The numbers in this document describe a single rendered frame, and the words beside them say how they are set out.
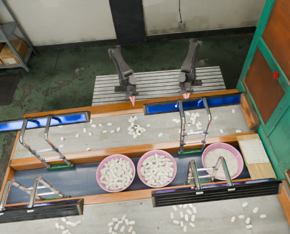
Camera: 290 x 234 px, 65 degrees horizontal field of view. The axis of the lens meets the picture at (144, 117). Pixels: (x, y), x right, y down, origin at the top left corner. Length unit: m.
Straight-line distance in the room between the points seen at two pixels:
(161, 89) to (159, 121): 0.41
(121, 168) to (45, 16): 2.69
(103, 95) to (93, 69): 1.36
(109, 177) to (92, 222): 0.30
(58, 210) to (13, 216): 0.23
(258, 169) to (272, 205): 0.22
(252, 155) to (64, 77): 2.69
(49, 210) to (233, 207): 1.04
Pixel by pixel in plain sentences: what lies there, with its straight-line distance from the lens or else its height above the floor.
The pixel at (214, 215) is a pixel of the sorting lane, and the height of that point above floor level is 0.74.
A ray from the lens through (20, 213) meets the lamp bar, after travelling 1.34.
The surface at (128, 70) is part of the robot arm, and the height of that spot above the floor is 1.05.
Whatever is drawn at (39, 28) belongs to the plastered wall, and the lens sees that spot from 3.89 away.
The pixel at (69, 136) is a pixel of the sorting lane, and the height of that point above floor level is 0.74.
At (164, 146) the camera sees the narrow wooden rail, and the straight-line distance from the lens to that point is 1.63.
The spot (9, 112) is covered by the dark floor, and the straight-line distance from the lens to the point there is 3.45.
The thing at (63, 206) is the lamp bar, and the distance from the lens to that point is 1.24.
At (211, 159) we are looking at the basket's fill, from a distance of 1.65.
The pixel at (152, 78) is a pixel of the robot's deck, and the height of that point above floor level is 0.67.
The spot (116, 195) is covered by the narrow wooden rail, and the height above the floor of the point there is 0.76.
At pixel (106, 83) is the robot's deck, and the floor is 0.67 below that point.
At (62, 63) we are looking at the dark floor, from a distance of 3.73.
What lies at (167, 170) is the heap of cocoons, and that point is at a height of 0.74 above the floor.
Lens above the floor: 2.21
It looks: 54 degrees down
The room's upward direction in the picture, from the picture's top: 9 degrees counter-clockwise
